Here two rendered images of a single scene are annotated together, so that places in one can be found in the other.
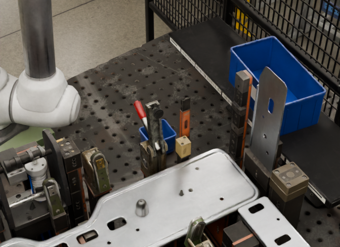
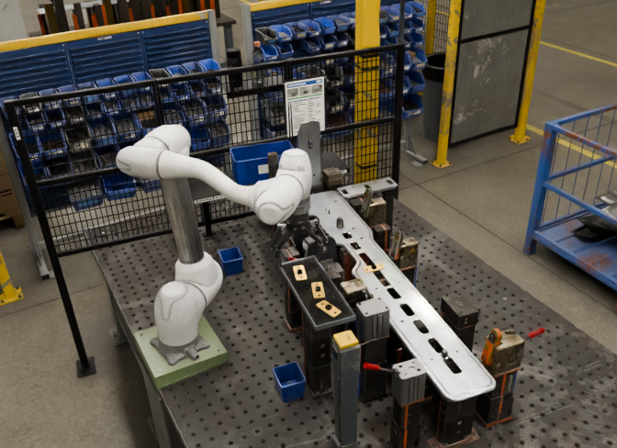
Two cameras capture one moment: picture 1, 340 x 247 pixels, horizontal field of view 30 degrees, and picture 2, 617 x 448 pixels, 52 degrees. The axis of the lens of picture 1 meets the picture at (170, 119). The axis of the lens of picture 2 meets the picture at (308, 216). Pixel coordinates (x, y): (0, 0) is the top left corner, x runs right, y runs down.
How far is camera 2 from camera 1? 2.55 m
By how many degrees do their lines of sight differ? 62
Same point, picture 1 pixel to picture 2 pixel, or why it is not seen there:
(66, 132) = not seen: hidden behind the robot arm
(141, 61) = (125, 271)
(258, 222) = (354, 192)
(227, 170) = (313, 197)
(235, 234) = (358, 202)
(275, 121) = (316, 149)
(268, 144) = (314, 168)
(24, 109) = (209, 285)
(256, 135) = not seen: hidden behind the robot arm
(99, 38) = not seen: outside the picture
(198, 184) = (322, 207)
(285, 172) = (330, 172)
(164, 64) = (137, 260)
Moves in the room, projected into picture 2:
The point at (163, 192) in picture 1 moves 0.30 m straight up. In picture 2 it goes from (326, 218) to (324, 158)
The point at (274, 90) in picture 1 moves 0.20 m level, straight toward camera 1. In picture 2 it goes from (310, 132) to (352, 137)
